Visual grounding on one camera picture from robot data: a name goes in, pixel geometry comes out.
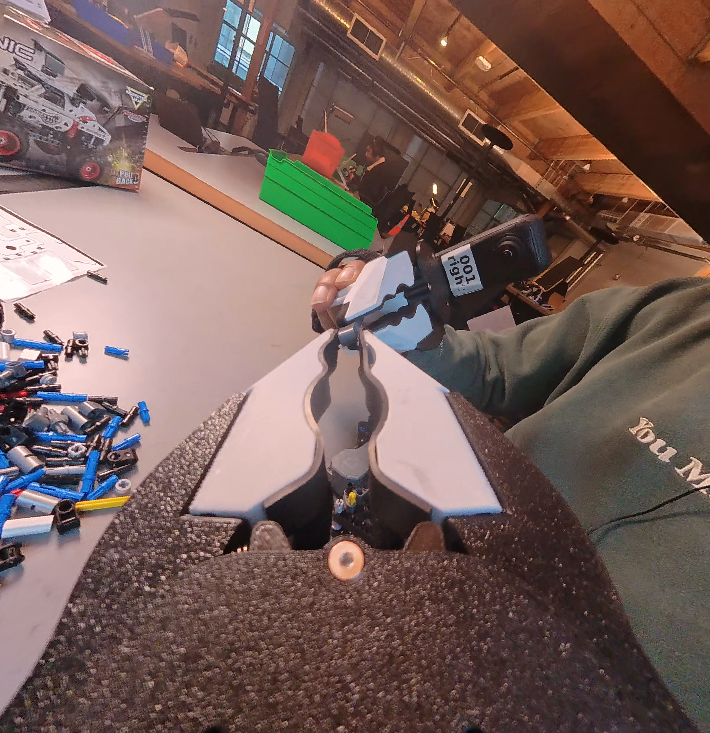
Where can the black toy pin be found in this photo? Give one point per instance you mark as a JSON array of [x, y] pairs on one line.
[[24, 310], [97, 277]]

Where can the grey toy connector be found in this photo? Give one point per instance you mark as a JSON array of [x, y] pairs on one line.
[[349, 338]]

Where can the pile of small toy parts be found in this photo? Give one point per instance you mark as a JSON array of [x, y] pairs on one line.
[[40, 498]]

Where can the grey black toy chassis assembly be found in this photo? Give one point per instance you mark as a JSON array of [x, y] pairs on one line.
[[349, 467]]

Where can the small green bin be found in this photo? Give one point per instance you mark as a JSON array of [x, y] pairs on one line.
[[315, 206]]

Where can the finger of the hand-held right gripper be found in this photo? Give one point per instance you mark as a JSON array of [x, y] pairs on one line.
[[377, 286], [409, 326]]

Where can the white sticker sheet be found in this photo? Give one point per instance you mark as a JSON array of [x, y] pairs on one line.
[[34, 269]]

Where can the black floor lamp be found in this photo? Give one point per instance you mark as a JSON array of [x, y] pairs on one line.
[[496, 137]]

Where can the person's right hand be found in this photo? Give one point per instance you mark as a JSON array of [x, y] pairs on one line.
[[332, 286]]

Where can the orange bin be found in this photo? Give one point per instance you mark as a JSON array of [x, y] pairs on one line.
[[323, 152]]

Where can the yellow toy axle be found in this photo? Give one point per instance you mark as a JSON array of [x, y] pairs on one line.
[[103, 504]]

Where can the window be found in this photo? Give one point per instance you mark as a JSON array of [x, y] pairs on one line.
[[234, 40]]

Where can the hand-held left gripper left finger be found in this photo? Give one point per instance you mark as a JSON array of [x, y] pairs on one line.
[[257, 452]]

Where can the toy truck box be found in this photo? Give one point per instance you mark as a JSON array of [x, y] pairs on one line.
[[57, 114]]

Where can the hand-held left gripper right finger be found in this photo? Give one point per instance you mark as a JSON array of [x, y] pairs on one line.
[[429, 452]]

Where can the grey table with wooden edge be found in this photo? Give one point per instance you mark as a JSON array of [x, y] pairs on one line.
[[229, 172]]

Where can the grey desk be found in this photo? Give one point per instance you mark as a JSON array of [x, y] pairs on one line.
[[189, 286]]

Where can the wooden workbench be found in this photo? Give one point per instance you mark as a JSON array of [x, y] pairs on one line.
[[177, 71]]

